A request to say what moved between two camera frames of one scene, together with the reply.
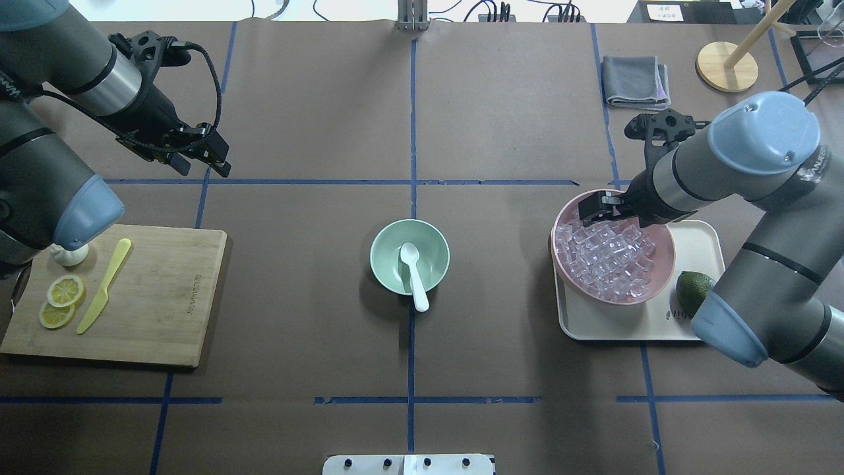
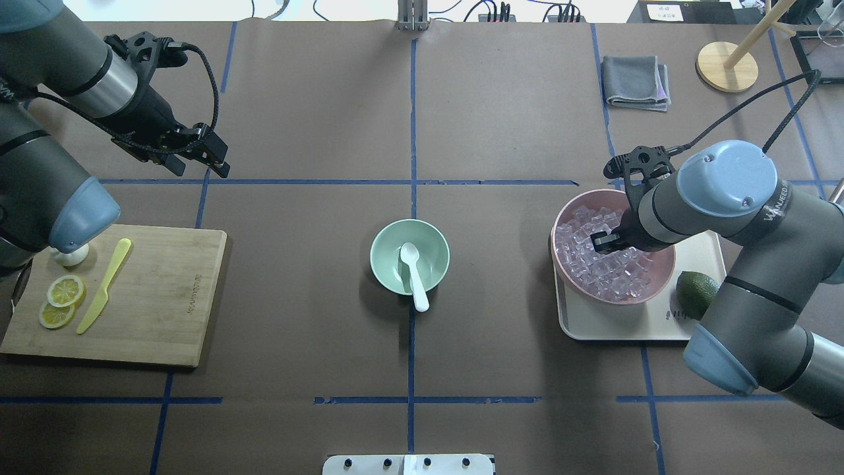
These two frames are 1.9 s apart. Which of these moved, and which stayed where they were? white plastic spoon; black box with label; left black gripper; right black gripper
Moved: right black gripper
Stayed: white plastic spoon; black box with label; left black gripper
